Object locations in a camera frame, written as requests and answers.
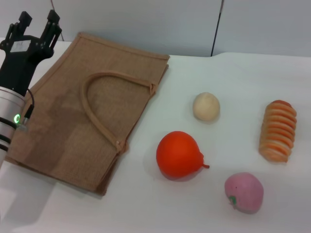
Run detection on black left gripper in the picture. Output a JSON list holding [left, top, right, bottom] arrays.
[[0, 9, 63, 97]]

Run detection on brown jute handbag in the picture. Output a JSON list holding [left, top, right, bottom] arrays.
[[4, 31, 171, 196]]

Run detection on orange toy fruit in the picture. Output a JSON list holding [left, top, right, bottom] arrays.
[[156, 131, 210, 182]]

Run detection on pink toy peach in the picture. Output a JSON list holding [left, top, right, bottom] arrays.
[[224, 172, 264, 215]]

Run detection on thin dark background pole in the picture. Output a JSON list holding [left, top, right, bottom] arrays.
[[210, 0, 225, 57]]

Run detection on beige round toy bun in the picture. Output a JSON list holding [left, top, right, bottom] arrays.
[[192, 92, 221, 124]]

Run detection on sliced toy bread loaf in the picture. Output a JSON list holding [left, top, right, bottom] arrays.
[[258, 100, 297, 163]]

